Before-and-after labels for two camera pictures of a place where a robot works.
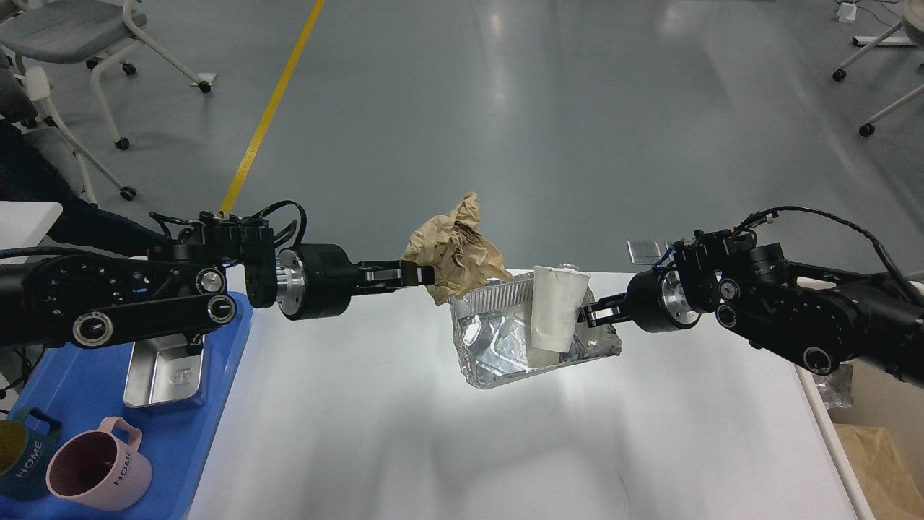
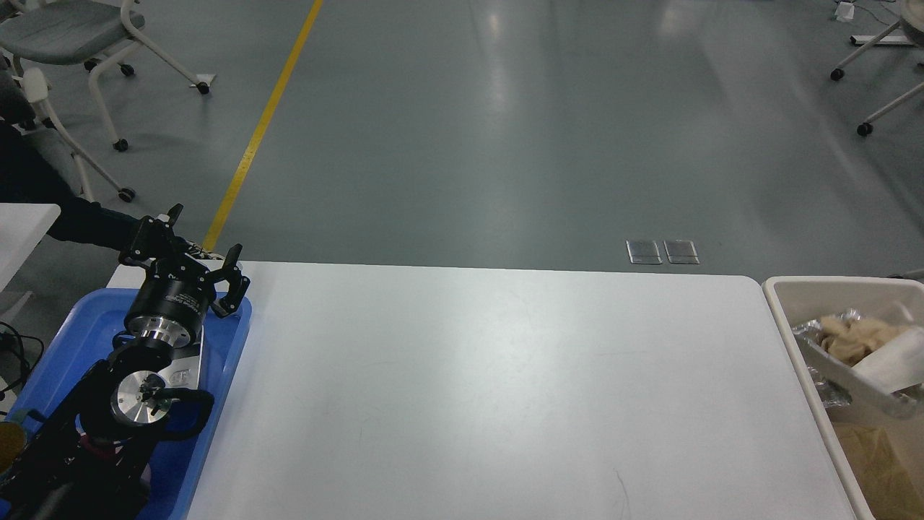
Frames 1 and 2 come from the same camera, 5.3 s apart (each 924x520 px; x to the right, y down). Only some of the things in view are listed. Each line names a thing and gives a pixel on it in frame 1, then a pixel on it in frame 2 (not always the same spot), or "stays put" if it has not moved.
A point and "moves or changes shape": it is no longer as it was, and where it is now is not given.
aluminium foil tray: [492, 329] -> [839, 382]
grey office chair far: [68, 32] stays put
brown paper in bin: [888, 489] stays put
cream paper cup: [557, 295] moves or changes shape
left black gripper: [314, 280] -> [172, 298]
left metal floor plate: [646, 253] stays put
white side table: [26, 223] stays put
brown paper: [461, 255] moves or changes shape
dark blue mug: [27, 440] stays put
